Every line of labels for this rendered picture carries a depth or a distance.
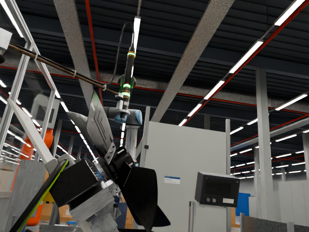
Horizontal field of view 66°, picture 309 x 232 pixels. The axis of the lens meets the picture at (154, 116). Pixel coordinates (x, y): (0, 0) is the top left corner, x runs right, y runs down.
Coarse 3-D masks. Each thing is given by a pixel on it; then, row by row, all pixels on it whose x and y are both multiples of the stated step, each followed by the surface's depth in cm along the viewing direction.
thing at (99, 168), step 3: (93, 162) 102; (96, 162) 101; (96, 165) 100; (99, 165) 102; (99, 168) 98; (102, 168) 100; (99, 171) 98; (102, 171) 98; (102, 174) 98; (105, 174) 100; (102, 177) 101
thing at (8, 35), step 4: (0, 28) 85; (0, 32) 85; (4, 32) 86; (8, 32) 87; (0, 36) 85; (4, 36) 86; (8, 36) 87; (0, 40) 85; (4, 40) 86; (8, 40) 87; (0, 44) 84; (4, 44) 85; (8, 44) 86; (0, 48) 85; (4, 48) 85
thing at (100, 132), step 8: (96, 96) 92; (96, 104) 89; (96, 112) 87; (104, 112) 97; (88, 120) 79; (96, 120) 86; (104, 120) 94; (88, 128) 79; (96, 128) 86; (104, 128) 93; (96, 136) 86; (104, 136) 93; (112, 136) 101; (96, 144) 87; (104, 144) 94; (104, 152) 94
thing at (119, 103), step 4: (116, 96) 123; (120, 96) 123; (116, 100) 124; (120, 100) 123; (120, 104) 122; (116, 108) 123; (120, 108) 122; (116, 112) 124; (120, 112) 123; (124, 112) 122; (128, 112) 123
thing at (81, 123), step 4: (68, 112) 114; (72, 112) 117; (72, 116) 114; (80, 116) 120; (84, 116) 124; (72, 120) 112; (76, 120) 114; (80, 120) 117; (84, 120) 119; (76, 124) 112; (80, 124) 114; (84, 124) 116; (80, 128) 111; (84, 128) 113; (84, 132) 111; (88, 136) 110; (92, 144) 108
